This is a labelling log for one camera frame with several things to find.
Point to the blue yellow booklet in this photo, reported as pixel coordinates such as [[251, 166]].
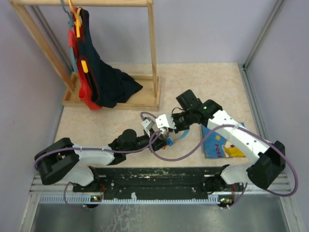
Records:
[[217, 147]]

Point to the yellow hanger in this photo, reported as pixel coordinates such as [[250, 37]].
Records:
[[77, 23]]

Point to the teal hanger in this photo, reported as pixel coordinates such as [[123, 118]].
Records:
[[71, 43]]

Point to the aluminium corner rail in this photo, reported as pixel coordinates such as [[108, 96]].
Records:
[[263, 33]]

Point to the dark navy garment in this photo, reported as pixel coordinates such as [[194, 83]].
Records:
[[110, 86]]

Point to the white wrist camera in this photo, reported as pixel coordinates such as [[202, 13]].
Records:
[[148, 125], [165, 122]]

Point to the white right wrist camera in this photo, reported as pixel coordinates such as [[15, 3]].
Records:
[[165, 122]]

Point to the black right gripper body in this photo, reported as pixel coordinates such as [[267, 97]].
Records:
[[183, 121]]

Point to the red garment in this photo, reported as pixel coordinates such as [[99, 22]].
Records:
[[84, 91]]

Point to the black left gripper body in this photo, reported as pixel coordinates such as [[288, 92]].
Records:
[[154, 145]]

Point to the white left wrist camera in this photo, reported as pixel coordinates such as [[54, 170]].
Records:
[[148, 125]]

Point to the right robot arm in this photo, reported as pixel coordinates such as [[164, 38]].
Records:
[[266, 159]]

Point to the wooden clothes rack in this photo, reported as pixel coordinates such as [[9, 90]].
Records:
[[146, 99]]

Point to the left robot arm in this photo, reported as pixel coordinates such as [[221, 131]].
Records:
[[66, 161]]

